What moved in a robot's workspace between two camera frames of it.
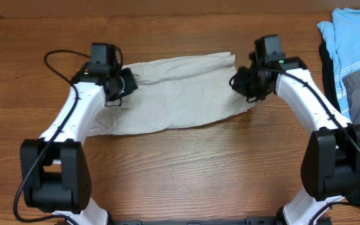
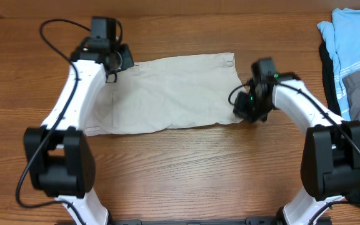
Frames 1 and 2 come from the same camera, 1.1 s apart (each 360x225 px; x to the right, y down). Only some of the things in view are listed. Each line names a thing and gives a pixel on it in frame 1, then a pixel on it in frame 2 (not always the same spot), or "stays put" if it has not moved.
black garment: (330, 75) stays put
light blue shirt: (353, 41) stays put
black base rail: (248, 220) stays put
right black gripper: (238, 85) to (240, 110)
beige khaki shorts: (174, 92) stays put
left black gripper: (130, 82) to (127, 60)
